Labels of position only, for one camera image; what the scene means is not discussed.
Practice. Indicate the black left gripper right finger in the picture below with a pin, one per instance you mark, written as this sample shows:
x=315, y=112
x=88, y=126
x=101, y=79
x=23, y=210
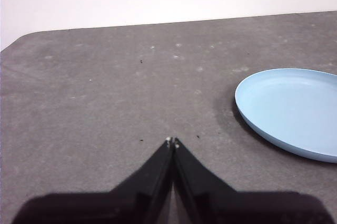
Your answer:
x=237, y=208

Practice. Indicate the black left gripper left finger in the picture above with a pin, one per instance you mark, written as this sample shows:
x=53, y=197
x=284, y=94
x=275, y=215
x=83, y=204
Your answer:
x=105, y=208

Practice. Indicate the light blue round plate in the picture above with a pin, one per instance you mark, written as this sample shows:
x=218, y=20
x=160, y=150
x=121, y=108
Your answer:
x=289, y=110

